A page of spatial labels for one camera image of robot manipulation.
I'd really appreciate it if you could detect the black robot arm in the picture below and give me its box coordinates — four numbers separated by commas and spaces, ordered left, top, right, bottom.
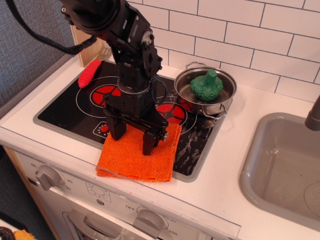
62, 0, 169, 156

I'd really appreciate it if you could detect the black toy stove top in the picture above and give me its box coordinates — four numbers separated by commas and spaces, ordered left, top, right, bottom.
33, 61, 223, 182

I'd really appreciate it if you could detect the orange cloth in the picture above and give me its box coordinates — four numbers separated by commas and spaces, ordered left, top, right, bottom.
96, 123, 182, 182

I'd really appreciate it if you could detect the silver metal pot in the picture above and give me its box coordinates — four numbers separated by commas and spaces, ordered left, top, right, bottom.
174, 64, 237, 120

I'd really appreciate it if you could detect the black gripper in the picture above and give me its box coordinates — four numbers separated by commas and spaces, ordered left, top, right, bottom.
102, 84, 169, 156

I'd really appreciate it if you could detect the oven door handle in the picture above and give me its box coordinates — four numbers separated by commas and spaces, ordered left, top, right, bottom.
63, 210, 143, 240

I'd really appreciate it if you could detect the yellow object at corner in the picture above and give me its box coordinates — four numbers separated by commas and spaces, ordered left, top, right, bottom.
13, 229, 36, 240

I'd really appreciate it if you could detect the grey faucet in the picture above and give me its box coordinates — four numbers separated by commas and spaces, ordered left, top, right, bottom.
304, 96, 320, 131

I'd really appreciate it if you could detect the grey left oven knob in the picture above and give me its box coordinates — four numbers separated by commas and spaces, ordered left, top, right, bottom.
35, 165, 61, 191

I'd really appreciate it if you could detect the grey plastic sink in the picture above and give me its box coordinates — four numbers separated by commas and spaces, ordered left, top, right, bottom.
239, 112, 320, 231

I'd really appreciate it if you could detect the red handled metal spatula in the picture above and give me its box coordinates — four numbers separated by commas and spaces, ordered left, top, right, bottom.
77, 47, 112, 89

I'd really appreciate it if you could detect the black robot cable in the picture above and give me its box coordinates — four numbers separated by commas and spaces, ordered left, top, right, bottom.
4, 0, 98, 56

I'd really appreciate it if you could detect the green toy broccoli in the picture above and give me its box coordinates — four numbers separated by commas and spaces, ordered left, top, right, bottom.
190, 69, 224, 102

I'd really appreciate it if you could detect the grey oven knob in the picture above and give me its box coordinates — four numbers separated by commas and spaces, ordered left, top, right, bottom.
35, 165, 61, 191
132, 209, 165, 239

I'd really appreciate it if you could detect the grey right oven knob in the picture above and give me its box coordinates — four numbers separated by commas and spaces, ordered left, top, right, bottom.
132, 209, 165, 239

